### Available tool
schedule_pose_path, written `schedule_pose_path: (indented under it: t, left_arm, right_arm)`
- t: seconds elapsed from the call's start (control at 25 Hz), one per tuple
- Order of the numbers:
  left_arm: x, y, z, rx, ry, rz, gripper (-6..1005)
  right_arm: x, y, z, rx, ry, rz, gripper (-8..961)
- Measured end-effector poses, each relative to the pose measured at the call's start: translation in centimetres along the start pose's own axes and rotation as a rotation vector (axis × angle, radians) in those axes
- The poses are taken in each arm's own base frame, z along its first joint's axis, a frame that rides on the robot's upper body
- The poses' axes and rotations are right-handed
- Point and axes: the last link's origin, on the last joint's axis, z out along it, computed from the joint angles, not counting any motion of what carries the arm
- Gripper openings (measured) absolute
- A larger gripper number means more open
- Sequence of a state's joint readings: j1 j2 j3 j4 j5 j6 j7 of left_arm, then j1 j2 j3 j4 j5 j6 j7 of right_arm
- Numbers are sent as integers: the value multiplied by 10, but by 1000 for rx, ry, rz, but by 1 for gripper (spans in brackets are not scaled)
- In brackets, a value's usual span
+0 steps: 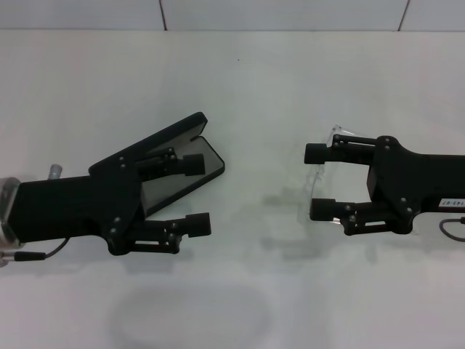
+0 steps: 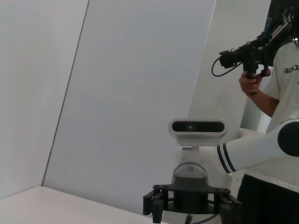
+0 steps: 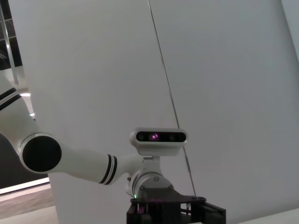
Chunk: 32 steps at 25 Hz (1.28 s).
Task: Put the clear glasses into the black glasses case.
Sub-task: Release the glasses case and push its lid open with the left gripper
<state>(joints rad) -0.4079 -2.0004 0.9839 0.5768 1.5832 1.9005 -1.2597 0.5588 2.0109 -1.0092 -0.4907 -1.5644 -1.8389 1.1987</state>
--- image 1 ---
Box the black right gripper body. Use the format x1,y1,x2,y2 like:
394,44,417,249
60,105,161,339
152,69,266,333
365,135,465,233

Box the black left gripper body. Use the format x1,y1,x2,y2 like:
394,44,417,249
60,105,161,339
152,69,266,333
16,155,147,256

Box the black glasses case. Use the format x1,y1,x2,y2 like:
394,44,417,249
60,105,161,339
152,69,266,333
88,111,226,219

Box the clear plastic glasses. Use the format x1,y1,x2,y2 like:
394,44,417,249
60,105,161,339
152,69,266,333
304,123,424,236

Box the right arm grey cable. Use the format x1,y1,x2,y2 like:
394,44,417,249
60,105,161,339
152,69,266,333
438,216,465,241

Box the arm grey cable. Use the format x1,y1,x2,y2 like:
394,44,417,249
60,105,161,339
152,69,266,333
0,238,70,263
438,216,465,241

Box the left arm grey cable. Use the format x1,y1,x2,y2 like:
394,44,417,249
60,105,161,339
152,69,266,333
0,238,70,263

